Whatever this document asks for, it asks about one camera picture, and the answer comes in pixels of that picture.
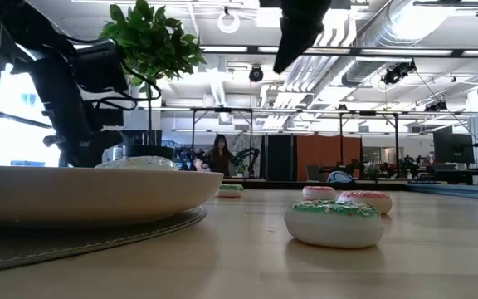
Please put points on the orange partition curtain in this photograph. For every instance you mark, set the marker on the orange partition curtain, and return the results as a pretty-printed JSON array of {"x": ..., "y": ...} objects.
[{"x": 326, "y": 151}]

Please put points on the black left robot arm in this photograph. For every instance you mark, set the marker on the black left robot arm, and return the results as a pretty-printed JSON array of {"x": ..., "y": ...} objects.
[{"x": 23, "y": 41}]

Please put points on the person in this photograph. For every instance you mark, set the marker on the person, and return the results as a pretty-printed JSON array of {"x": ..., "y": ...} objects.
[{"x": 220, "y": 160}]

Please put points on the black background robot arm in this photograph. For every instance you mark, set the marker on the black background robot arm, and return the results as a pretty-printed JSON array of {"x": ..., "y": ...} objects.
[
  {"x": 249, "y": 153},
  {"x": 187, "y": 155}
]

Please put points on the green sprinkled donut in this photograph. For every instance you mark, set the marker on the green sprinkled donut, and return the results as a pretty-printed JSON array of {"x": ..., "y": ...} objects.
[
  {"x": 334, "y": 228},
  {"x": 230, "y": 191}
]

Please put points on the silver ventilation duct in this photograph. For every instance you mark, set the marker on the silver ventilation duct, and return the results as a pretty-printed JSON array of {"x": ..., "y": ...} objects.
[{"x": 388, "y": 29}]

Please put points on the white round plate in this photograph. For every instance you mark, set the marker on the white round plate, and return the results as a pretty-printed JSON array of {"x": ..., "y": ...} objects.
[{"x": 98, "y": 195}]

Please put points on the black ceiling spotlight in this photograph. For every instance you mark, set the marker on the black ceiling spotlight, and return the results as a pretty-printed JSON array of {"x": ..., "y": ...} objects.
[{"x": 436, "y": 106}]

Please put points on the black partition curtain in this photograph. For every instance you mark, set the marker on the black partition curtain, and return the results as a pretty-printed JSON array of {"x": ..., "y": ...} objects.
[{"x": 280, "y": 158}]

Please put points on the small green potted plant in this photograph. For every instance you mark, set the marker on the small green potted plant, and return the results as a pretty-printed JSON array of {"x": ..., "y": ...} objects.
[
  {"x": 240, "y": 168},
  {"x": 373, "y": 171}
]

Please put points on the black plant pot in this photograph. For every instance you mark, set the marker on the black plant pot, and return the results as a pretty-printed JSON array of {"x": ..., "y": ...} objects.
[{"x": 149, "y": 151}]

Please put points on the blue and white helmet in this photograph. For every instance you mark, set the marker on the blue and white helmet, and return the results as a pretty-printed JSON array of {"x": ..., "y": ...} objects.
[{"x": 340, "y": 177}]

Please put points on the black computer monitor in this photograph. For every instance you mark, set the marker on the black computer monitor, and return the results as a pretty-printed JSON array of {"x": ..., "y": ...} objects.
[{"x": 452, "y": 147}]

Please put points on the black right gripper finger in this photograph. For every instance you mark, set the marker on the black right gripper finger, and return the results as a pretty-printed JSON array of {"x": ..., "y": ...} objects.
[{"x": 301, "y": 25}]

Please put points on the black ceiling camera rig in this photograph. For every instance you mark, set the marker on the black ceiling camera rig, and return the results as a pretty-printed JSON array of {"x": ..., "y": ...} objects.
[{"x": 396, "y": 72}]

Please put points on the black ceiling camera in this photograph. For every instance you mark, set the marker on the black ceiling camera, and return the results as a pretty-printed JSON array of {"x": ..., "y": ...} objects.
[{"x": 256, "y": 74}]

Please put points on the pink sprinkled donut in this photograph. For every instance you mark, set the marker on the pink sprinkled donut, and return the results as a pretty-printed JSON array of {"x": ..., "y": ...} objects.
[
  {"x": 319, "y": 193},
  {"x": 367, "y": 199}
]

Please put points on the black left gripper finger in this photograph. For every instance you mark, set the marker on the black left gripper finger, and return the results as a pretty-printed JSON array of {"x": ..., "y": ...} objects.
[{"x": 81, "y": 151}]

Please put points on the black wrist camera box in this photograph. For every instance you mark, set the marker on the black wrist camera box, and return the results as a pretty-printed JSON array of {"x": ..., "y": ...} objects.
[{"x": 100, "y": 66}]

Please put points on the black metal frame rig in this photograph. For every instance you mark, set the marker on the black metal frame rig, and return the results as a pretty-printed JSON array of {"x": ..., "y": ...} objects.
[
  {"x": 367, "y": 113},
  {"x": 222, "y": 109}
]

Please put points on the grey round placemat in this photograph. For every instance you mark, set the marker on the grey round placemat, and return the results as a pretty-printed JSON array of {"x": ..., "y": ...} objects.
[{"x": 56, "y": 245}]

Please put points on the blue table mat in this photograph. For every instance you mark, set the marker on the blue table mat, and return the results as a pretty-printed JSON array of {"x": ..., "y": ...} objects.
[{"x": 463, "y": 191}]

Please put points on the green leafy small tree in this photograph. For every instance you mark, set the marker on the green leafy small tree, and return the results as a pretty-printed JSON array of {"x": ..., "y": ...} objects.
[{"x": 152, "y": 41}]

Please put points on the mint donut with black drizzle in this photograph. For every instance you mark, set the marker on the mint donut with black drizzle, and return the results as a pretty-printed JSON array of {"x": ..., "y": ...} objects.
[{"x": 139, "y": 163}]

